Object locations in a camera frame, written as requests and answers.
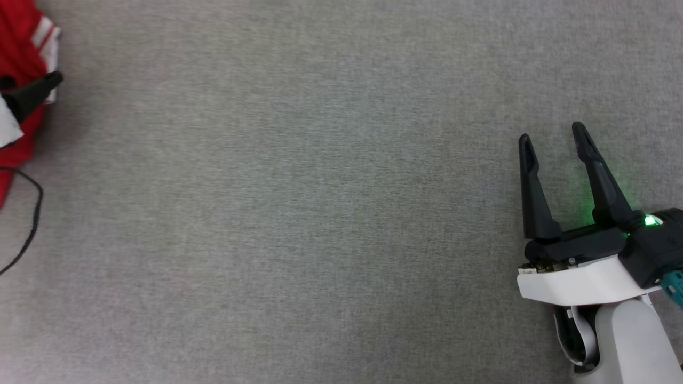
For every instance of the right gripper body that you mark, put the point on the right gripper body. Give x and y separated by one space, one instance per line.
581 282

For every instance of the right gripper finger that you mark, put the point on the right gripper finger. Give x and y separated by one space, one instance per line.
603 186
536 208

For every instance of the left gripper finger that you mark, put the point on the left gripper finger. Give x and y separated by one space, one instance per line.
37 88

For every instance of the red basketball jersey white sleeves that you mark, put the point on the red basketball jersey white sleeves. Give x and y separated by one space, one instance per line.
18 42

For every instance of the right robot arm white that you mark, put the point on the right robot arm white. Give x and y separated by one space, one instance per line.
629 341

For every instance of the right wrist teal connector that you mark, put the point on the right wrist teal connector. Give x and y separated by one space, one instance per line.
675 285

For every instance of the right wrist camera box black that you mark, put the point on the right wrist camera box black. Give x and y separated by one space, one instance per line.
659 248

